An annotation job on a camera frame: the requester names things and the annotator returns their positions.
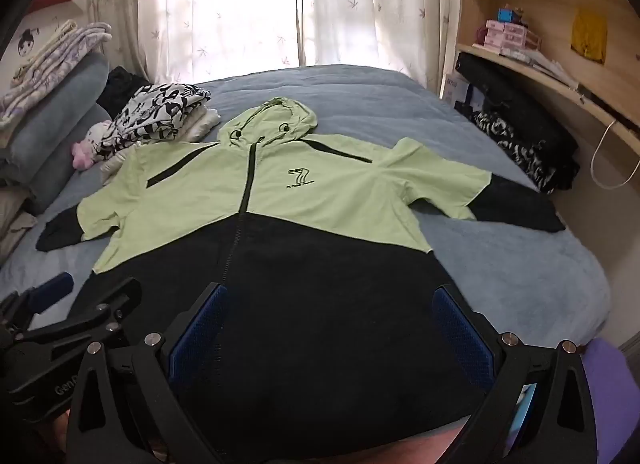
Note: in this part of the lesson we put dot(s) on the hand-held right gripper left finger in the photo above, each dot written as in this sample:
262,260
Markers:
196,339

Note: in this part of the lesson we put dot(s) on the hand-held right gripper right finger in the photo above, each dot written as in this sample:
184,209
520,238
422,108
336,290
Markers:
465,339

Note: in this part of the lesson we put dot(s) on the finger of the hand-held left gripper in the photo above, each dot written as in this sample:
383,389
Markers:
107,305
50,290

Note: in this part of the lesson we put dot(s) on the green and black hooded jacket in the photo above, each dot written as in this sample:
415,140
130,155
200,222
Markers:
300,194

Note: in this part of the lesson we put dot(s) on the beige cloth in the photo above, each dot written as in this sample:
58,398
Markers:
12,224

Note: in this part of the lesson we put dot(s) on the pink and white plush toy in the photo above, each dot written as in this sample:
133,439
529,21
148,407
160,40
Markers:
82,153

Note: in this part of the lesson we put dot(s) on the purple blue printed cloth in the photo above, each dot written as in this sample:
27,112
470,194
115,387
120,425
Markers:
610,384

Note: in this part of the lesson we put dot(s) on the grey folded blanket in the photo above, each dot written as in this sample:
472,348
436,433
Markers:
55,108

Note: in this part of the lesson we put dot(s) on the black and white speckled cloth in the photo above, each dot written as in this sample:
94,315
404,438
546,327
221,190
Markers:
520,156

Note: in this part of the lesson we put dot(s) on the black and white patterned garment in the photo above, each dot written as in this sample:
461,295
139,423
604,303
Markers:
150,113

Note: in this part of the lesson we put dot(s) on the dark knit cloth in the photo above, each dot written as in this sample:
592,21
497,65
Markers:
122,83

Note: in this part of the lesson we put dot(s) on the purple floral folded blanket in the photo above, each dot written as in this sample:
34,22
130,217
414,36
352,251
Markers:
50,63

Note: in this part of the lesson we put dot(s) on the blue fleece bed blanket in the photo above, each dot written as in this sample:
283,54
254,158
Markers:
400,108

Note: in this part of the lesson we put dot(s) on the black bag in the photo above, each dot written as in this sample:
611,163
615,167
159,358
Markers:
525,103

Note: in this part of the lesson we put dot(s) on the white and blue box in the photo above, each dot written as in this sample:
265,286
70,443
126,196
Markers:
456,91

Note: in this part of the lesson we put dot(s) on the stack of papers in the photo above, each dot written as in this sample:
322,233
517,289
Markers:
545,66

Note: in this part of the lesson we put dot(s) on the stack of pink boxes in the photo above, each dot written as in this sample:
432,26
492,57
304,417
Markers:
510,36

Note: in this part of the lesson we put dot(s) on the white floral curtain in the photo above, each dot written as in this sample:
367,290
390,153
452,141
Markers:
225,3

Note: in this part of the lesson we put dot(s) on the teal box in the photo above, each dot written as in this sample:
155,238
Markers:
507,14

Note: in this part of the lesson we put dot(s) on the yellow bag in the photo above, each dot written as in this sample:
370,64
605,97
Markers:
590,36

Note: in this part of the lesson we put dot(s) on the cartoon face wall sticker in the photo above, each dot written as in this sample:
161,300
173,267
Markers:
27,43

